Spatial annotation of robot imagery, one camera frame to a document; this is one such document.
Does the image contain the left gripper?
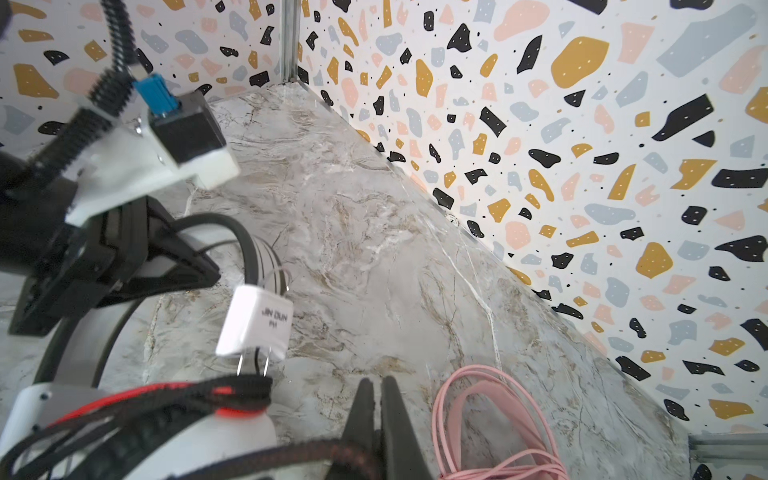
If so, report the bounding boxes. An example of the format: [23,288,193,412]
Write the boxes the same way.
[1,154,221,336]

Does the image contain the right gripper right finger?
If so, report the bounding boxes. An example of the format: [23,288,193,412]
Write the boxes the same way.
[381,376,432,480]

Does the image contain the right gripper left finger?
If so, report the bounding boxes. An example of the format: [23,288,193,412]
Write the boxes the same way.
[326,378,381,479]

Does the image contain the pink headphones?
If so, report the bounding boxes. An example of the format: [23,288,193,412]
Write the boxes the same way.
[431,364,570,479]

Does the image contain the white black headphones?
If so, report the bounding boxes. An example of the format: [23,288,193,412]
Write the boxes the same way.
[1,287,277,479]

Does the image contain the black headphone cable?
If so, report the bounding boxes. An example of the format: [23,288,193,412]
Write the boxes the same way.
[0,374,373,480]

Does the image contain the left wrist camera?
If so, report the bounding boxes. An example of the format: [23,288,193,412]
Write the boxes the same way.
[62,73,242,228]

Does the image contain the black corrugated cable conduit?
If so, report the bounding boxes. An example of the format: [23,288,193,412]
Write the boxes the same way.
[23,0,142,187]

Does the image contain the left aluminium corner post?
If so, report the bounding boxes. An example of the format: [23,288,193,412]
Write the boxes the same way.
[280,0,301,84]

